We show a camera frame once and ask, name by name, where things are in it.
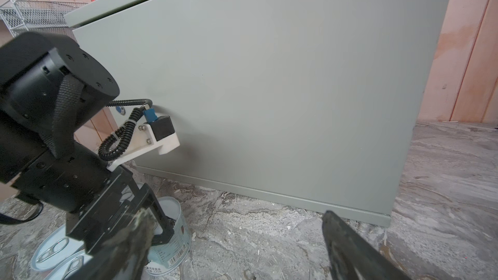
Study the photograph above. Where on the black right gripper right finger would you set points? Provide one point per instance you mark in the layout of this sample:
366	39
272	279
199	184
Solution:
350	256

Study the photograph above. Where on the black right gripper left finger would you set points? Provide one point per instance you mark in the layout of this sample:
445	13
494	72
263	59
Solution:
125	254

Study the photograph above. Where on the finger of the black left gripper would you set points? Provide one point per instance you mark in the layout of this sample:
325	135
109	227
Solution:
163	211

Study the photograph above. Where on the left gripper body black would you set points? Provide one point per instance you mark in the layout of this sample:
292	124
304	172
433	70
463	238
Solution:
101	203

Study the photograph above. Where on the pull-tab can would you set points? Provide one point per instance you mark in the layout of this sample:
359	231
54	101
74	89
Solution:
69	266
54	249
165	258

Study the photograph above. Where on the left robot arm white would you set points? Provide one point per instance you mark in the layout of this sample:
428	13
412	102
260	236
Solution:
50	88

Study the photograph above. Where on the grey metal cabinet box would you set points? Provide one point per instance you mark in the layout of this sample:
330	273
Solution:
308	103

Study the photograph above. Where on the white wire mesh shelf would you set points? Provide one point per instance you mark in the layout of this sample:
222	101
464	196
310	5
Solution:
21	16

